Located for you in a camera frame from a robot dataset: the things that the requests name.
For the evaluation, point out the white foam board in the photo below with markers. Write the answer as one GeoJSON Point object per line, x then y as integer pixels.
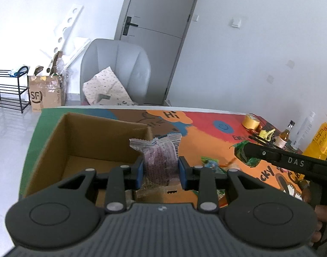
{"type": "Point", "coordinates": [78, 48]}

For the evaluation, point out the small glass bottle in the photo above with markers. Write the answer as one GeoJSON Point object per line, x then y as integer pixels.
{"type": "Point", "coordinates": [284, 138]}

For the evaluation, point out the yellow tape roll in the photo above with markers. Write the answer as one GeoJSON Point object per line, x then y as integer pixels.
{"type": "Point", "coordinates": [250, 121]}

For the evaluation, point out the colourful cartoon table mat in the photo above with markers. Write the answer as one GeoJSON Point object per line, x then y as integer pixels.
{"type": "Point", "coordinates": [206, 136]}

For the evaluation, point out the yellow-green clip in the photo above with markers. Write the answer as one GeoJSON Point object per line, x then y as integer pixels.
{"type": "Point", "coordinates": [266, 134]}

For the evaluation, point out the clear plastic wrap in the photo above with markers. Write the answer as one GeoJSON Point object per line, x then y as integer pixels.
{"type": "Point", "coordinates": [62, 68]}

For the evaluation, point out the yellow plastic container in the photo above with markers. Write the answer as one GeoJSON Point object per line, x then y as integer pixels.
{"type": "Point", "coordinates": [321, 142]}

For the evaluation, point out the clear plastic bottle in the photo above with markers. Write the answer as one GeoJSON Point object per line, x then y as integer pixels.
{"type": "Point", "coordinates": [304, 129]}

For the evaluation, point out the green snack packet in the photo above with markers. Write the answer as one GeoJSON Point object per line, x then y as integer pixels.
{"type": "Point", "coordinates": [242, 154]}

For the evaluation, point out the black shoe rack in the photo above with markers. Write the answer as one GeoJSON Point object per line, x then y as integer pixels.
{"type": "Point", "coordinates": [8, 88]}

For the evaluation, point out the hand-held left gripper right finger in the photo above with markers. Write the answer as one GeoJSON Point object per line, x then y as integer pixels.
{"type": "Point", "coordinates": [181, 171]}

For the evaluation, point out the printed shipping cardboard box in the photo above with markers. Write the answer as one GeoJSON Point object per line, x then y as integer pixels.
{"type": "Point", "coordinates": [45, 93]}

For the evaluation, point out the grey chair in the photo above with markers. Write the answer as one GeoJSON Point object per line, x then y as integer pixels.
{"type": "Point", "coordinates": [131, 67]}

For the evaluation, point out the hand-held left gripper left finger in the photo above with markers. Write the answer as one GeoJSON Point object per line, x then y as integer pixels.
{"type": "Point", "coordinates": [139, 171]}

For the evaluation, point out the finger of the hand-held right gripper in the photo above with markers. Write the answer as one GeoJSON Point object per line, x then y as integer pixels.
{"type": "Point", "coordinates": [262, 152]}

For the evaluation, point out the purple snack packet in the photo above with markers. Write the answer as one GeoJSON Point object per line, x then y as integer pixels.
{"type": "Point", "coordinates": [159, 160]}

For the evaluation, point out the black metal stand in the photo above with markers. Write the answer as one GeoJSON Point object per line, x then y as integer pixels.
{"type": "Point", "coordinates": [275, 143]}

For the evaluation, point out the white board with holes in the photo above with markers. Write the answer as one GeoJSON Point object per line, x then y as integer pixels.
{"type": "Point", "coordinates": [68, 21]}

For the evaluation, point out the blue cloth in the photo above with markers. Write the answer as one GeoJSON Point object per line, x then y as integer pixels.
{"type": "Point", "coordinates": [16, 71]}

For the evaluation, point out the grey door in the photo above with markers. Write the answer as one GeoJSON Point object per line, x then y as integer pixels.
{"type": "Point", "coordinates": [158, 45]}

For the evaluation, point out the blue snack packet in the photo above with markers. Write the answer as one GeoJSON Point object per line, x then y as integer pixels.
{"type": "Point", "coordinates": [211, 163]}

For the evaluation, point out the person's right hand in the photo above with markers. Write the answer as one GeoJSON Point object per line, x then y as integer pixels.
{"type": "Point", "coordinates": [325, 214]}

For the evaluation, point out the dotted white cushion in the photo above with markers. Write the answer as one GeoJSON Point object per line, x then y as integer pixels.
{"type": "Point", "coordinates": [107, 85]}

